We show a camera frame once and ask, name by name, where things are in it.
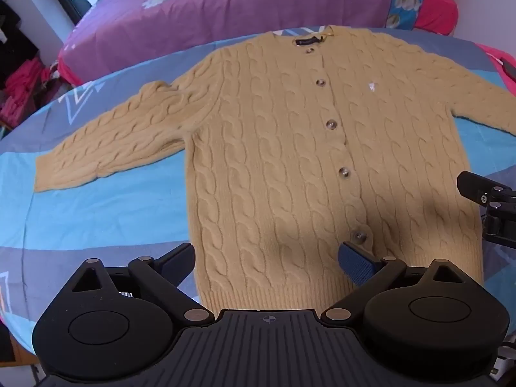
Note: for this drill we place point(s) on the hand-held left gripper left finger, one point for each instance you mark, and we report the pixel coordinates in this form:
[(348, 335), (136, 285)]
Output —
[(178, 254)]

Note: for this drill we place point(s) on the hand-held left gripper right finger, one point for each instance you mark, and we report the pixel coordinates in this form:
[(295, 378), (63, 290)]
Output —
[(357, 264)]

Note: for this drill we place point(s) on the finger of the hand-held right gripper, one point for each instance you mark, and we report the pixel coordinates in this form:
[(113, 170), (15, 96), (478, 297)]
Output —
[(477, 187)]

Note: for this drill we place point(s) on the pile of pink clothes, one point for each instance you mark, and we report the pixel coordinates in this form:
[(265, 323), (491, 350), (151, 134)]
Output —
[(22, 88)]

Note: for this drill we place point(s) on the dark hanging clothes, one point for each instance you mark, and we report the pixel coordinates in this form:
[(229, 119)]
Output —
[(14, 32)]

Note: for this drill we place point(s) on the blue patterned bed sheet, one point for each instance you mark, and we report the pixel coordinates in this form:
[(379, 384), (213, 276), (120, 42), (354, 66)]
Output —
[(100, 217)]

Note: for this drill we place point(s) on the pink cloth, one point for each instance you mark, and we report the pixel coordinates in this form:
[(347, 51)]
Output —
[(494, 54)]

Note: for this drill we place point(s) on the purple floral bed sheet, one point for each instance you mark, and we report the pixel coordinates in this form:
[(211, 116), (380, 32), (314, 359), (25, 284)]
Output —
[(242, 4)]

